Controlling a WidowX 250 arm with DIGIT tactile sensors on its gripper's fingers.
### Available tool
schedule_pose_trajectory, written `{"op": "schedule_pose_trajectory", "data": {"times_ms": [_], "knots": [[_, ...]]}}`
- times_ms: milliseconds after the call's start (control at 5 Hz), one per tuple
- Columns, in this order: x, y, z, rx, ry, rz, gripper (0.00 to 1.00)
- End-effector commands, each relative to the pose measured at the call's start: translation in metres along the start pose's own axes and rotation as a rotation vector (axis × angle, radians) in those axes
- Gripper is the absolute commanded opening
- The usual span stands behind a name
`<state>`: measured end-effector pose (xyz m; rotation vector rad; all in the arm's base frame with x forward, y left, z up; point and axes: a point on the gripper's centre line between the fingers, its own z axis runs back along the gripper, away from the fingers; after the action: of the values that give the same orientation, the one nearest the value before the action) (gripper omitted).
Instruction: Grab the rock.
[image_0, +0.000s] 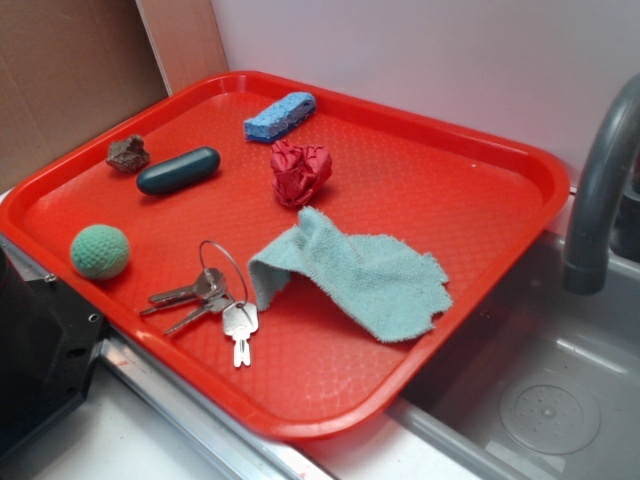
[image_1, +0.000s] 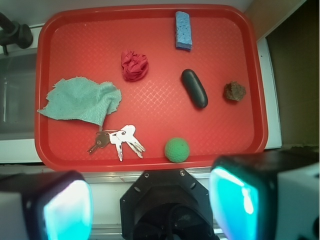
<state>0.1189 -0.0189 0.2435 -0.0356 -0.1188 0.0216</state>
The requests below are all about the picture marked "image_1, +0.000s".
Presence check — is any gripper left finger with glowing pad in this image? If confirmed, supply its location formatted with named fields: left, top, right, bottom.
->
left=0, top=170, right=93, bottom=240

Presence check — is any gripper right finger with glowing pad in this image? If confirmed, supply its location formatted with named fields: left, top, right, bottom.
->
left=209, top=149, right=320, bottom=240

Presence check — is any brown rock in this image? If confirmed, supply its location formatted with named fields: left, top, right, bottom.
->
left=223, top=81, right=247, bottom=102

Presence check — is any bunch of silver keys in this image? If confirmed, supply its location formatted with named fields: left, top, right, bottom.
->
left=87, top=124, right=146, bottom=162

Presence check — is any green golf ball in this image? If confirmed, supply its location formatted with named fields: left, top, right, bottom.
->
left=164, top=137, right=190, bottom=163

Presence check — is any teal green washcloth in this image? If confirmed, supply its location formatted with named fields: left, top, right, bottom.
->
left=37, top=76, right=122, bottom=127

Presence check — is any black oblong case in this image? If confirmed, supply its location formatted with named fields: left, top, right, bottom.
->
left=181, top=69, right=209, bottom=109

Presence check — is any red plastic tray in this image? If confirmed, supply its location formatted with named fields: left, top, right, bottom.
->
left=34, top=4, right=268, bottom=172

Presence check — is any crumpled red cloth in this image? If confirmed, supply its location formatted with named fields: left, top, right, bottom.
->
left=121, top=50, right=149, bottom=82

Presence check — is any black clamp knob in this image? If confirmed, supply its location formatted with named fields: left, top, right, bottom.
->
left=0, top=12, right=33, bottom=56

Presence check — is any blue sponge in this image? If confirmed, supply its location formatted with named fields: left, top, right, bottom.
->
left=175, top=11, right=193, bottom=51

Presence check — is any black octagonal mount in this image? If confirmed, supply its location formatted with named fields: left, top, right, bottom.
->
left=119, top=169, right=219, bottom=240

